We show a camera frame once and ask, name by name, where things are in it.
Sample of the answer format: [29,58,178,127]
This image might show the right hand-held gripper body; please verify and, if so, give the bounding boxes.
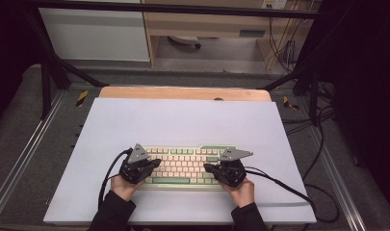
[213,148,254,189]

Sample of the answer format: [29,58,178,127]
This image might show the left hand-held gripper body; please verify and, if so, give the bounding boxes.
[119,142,152,186]

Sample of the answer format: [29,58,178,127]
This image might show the cream pink green keyboard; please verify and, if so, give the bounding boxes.
[138,144,239,193]

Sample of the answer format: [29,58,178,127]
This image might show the person's left hand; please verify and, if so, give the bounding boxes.
[110,174,144,202]

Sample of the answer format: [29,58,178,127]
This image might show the person's right hand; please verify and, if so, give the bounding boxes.
[221,177,255,209]

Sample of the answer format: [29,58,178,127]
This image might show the white board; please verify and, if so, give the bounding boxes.
[42,97,318,225]

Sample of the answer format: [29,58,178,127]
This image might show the wooden table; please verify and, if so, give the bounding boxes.
[98,86,273,103]

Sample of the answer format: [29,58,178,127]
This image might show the yellow black tape strip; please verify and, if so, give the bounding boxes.
[282,95,300,111]
[75,90,90,108]

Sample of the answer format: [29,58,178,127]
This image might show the white power strip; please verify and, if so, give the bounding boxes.
[168,35,202,50]

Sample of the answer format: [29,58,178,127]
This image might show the white cabinet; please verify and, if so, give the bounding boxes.
[39,0,151,63]

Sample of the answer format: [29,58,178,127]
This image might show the light wooden desk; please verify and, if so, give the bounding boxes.
[141,0,323,70]

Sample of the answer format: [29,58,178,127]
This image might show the dark curtain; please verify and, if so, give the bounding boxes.
[317,0,390,220]
[0,0,44,128]

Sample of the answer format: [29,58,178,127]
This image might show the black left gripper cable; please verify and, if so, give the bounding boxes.
[97,147,133,210]

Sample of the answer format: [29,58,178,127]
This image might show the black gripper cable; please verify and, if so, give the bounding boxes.
[97,147,133,210]
[245,166,341,224]

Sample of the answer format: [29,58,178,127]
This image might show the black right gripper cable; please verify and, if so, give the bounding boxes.
[245,166,341,224]

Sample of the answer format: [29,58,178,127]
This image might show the black floor cables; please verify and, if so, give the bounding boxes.
[280,81,337,181]

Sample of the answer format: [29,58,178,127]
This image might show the aluminium floor rail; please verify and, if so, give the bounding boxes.
[0,91,67,222]
[306,119,368,231]

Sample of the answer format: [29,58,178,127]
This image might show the bundle of hanging cables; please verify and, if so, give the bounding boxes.
[267,13,300,74]

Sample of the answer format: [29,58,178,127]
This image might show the black metal frame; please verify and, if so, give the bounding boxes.
[22,0,331,121]

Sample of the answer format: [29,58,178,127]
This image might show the white wall socket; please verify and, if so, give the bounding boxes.
[260,0,289,11]

